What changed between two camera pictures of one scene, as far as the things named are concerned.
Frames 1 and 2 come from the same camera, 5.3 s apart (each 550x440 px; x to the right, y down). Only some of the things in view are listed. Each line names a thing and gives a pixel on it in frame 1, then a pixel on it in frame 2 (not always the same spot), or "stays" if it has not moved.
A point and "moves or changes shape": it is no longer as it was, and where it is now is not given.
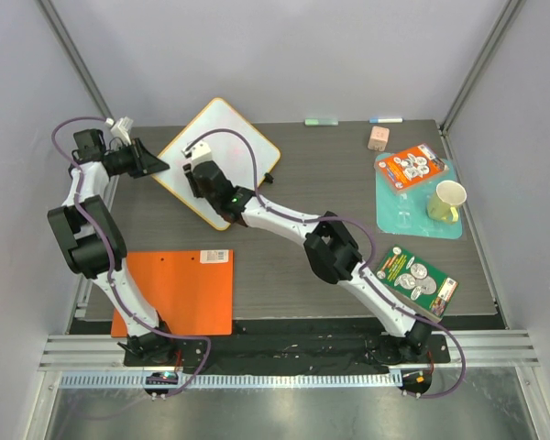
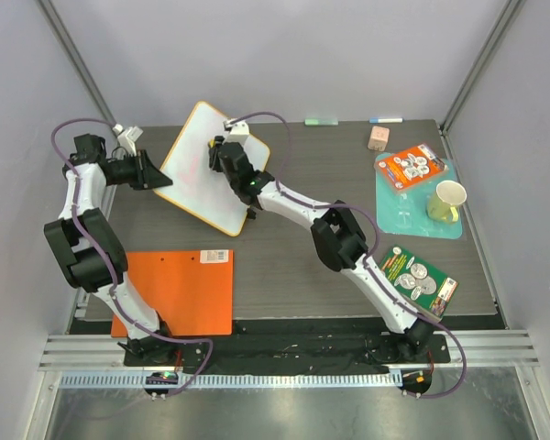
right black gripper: [197, 184] to [218, 156]
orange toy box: [410, 166] stays
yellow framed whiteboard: [228, 152] moves or changes shape
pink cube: [379, 139] stays
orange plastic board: [192, 290] stays
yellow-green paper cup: [445, 202] stays
